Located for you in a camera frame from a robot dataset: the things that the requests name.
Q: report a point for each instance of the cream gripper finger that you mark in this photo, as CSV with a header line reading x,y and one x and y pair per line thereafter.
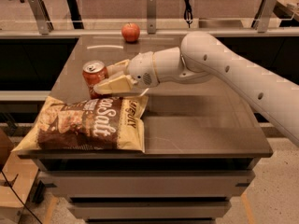
x,y
112,85
118,67

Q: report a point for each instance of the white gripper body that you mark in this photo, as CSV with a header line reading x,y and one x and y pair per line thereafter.
x,y
140,68

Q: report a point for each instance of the red coke can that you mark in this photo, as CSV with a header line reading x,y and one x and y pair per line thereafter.
x,y
94,72

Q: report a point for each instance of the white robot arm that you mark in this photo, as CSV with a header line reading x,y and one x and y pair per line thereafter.
x,y
200,57

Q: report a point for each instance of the brown chip bag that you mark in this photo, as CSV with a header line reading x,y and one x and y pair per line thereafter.
x,y
96,124

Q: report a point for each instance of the red apple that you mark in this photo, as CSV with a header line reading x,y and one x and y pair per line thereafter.
x,y
130,32

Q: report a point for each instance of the grey drawer cabinet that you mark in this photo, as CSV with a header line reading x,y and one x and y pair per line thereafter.
x,y
146,190

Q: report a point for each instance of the wooden box at left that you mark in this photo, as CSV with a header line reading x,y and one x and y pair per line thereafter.
x,y
17,177

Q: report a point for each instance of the left metal rail bracket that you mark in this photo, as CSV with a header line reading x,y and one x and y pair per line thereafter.
x,y
41,15

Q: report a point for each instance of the right metal rail bracket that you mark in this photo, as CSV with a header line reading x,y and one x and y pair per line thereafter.
x,y
261,22

